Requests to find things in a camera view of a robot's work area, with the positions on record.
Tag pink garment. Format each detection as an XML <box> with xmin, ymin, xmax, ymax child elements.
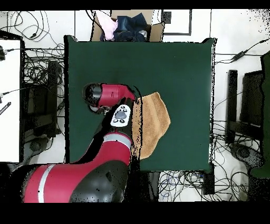
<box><xmin>95</xmin><ymin>11</ymin><xmax>119</xmax><ymax>41</ymax></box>

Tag orange-brown terry towel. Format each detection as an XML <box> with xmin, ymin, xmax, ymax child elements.
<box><xmin>131</xmin><ymin>91</ymin><xmax>171</xmax><ymax>160</ymax></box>

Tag tangled floor cables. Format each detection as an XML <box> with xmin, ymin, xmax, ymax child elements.
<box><xmin>158</xmin><ymin>153</ymin><xmax>250</xmax><ymax>202</ymax></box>

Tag black power adapter with cable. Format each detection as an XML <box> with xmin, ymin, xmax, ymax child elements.
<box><xmin>215</xmin><ymin>38</ymin><xmax>270</xmax><ymax>65</ymax></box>

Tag dark blue jeans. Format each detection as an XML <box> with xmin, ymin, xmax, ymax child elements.
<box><xmin>113</xmin><ymin>13</ymin><xmax>149</xmax><ymax>42</ymax></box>

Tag black cable bundle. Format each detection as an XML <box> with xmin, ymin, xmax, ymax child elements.
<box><xmin>210</xmin><ymin>120</ymin><xmax>262</xmax><ymax>153</ymax></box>

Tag dark green table cloth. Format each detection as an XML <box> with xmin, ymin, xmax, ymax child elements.
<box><xmin>64</xmin><ymin>35</ymin><xmax>216</xmax><ymax>173</ymax></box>

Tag black equipment stand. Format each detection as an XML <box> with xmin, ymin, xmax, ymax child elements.
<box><xmin>25</xmin><ymin>60</ymin><xmax>59</xmax><ymax>138</ymax></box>
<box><xmin>225</xmin><ymin>69</ymin><xmax>264</xmax><ymax>144</ymax></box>

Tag dark green fabric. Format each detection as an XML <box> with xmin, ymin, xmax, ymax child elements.
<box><xmin>250</xmin><ymin>51</ymin><xmax>270</xmax><ymax>178</ymax></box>

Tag tangled black cables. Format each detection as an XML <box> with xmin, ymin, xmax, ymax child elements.
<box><xmin>0</xmin><ymin>10</ymin><xmax>65</xmax><ymax>96</ymax></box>

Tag white desk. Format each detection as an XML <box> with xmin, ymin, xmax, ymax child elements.
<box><xmin>0</xmin><ymin>39</ymin><xmax>22</xmax><ymax>163</ymax></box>

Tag brown cardboard box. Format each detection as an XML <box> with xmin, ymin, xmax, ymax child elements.
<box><xmin>91</xmin><ymin>10</ymin><xmax>165</xmax><ymax>42</ymax></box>

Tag black power box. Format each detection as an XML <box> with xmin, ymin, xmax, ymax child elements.
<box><xmin>202</xmin><ymin>162</ymin><xmax>215</xmax><ymax>195</ymax></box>

